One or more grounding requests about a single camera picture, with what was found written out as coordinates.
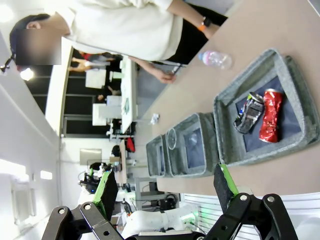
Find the person in white sweater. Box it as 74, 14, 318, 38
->
9, 0, 229, 66

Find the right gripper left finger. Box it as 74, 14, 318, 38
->
41, 170, 120, 240

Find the crushed blue Pepsi can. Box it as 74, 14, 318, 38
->
233, 91, 265, 135

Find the person's left forearm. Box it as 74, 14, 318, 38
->
166, 0, 206, 26

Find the crushed red cola can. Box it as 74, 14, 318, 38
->
259, 88, 285, 144

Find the person's left hand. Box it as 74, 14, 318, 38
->
205, 24, 219, 40

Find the grey metal equipment rack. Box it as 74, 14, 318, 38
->
134, 176, 185, 213

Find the small white desk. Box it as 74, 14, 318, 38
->
119, 56, 154, 135

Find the person's right hand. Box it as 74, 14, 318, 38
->
155, 67, 177, 85

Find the clear plastic water bottle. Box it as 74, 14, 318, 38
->
198, 50, 233, 70

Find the orange strap wristwatch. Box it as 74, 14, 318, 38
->
196, 16, 213, 32

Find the clear plastic cup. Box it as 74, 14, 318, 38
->
165, 126, 201, 156

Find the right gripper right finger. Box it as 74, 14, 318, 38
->
207, 163, 299, 240

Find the person's right forearm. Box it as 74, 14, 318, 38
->
128, 56, 162, 77

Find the grey fabric storage basket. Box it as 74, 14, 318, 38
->
213, 48, 320, 168
146, 134, 168, 178
165, 112, 220, 179

